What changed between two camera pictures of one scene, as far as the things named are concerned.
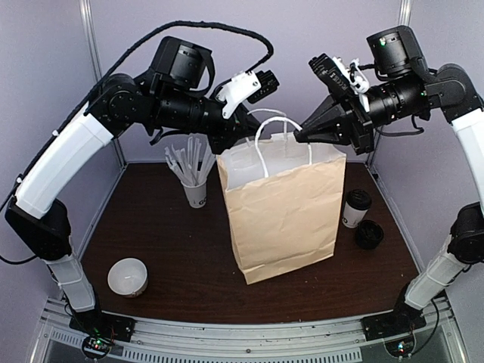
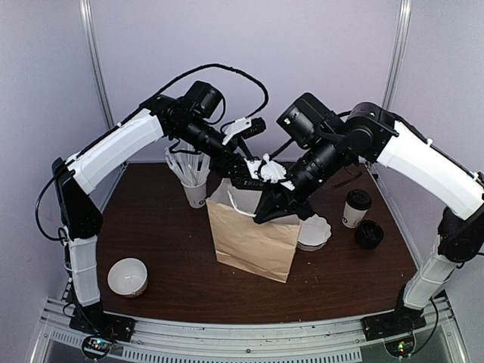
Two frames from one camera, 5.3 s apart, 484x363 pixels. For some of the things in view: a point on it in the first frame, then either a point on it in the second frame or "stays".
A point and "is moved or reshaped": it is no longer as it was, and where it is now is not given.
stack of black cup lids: x=368 y=234 stays
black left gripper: x=239 y=129 -> x=233 y=160
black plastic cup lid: x=359 y=199 stays
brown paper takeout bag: x=283 y=197 is moved or reshaped
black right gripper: x=358 y=126 -> x=273 y=204
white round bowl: x=128 y=277 stays
